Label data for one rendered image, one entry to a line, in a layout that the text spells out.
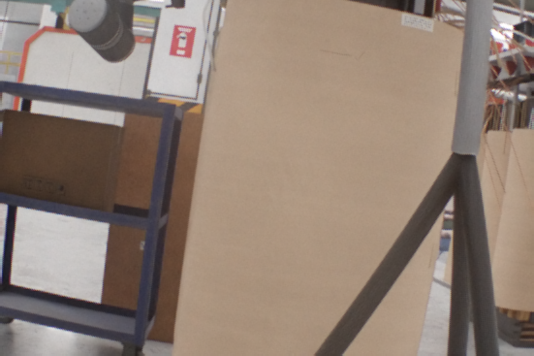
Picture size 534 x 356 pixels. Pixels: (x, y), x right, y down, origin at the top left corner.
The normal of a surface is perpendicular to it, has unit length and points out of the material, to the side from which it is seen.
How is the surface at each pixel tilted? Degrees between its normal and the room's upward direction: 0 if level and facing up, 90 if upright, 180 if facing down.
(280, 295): 90
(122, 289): 90
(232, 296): 90
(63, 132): 90
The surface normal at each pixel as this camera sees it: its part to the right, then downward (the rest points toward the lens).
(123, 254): 0.08, 0.01
